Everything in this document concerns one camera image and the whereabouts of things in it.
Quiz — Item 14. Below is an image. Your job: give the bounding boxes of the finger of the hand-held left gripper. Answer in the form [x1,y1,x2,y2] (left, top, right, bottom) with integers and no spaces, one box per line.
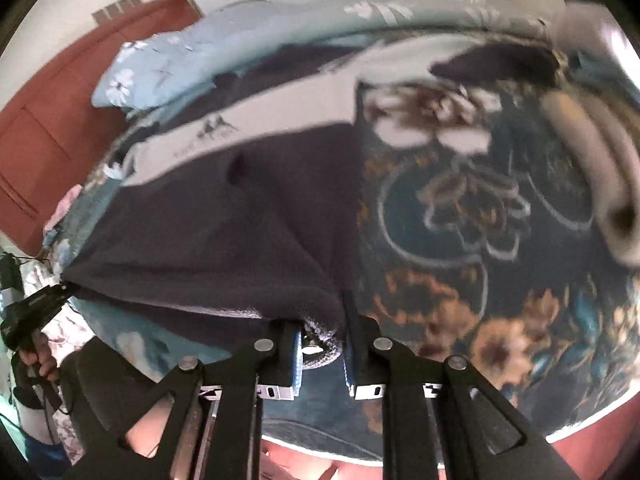
[47,281,82,308]

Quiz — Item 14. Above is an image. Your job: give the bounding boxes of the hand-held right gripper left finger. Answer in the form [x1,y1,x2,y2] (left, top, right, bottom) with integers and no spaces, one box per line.
[65,320,304,480]

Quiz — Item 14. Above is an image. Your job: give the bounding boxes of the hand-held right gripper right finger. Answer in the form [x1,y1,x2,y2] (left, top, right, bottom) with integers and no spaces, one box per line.
[342,289,582,480]

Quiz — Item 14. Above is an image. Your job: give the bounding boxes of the dark navy fleece jacket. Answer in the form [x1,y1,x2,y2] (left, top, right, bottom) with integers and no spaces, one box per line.
[61,42,367,361]

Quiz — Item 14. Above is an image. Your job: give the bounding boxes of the person's left hand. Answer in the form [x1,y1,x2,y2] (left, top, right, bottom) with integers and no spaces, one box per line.
[19,332,62,386]

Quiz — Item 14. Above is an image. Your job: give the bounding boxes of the pink cloth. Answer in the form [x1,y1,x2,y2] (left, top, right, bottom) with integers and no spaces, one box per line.
[44,184,84,233]

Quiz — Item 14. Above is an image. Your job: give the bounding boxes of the dark teal floral blanket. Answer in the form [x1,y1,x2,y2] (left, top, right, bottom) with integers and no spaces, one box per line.
[42,0,640,461]

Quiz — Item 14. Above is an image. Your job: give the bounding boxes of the red-brown wooden headboard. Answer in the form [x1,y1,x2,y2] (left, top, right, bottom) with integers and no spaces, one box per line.
[0,0,203,259]

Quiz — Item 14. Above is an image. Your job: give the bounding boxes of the light blue floral pillow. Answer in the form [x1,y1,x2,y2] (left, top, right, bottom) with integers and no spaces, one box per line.
[90,0,351,111]

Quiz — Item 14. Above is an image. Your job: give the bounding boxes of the grey beige cloth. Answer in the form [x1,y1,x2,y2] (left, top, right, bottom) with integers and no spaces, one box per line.
[544,91,640,267]

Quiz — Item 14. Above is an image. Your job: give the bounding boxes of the dark cloth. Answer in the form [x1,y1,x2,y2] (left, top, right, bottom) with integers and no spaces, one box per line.
[429,42,562,92]

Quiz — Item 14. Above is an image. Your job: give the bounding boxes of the black cable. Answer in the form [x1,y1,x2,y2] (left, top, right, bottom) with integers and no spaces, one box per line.
[12,357,78,417]

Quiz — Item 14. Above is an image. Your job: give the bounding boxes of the grey wall switch panel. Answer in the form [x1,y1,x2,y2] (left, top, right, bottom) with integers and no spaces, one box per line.
[91,0,140,24]

